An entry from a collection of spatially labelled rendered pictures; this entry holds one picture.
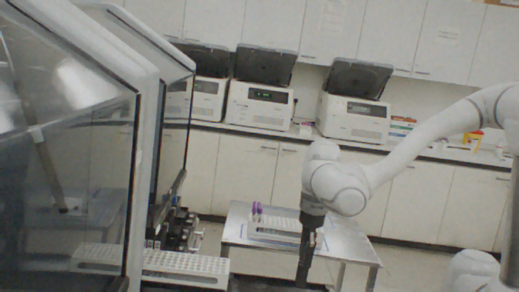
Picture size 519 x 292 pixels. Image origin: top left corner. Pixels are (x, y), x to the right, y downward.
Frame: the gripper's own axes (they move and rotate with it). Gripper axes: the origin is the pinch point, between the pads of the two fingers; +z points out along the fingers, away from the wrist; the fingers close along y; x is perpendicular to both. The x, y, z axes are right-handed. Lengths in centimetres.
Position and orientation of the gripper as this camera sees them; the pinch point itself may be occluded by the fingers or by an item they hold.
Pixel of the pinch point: (302, 273)
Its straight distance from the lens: 133.3
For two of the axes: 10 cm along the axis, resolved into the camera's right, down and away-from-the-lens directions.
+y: 0.2, 2.2, -9.7
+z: -1.4, 9.7, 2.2
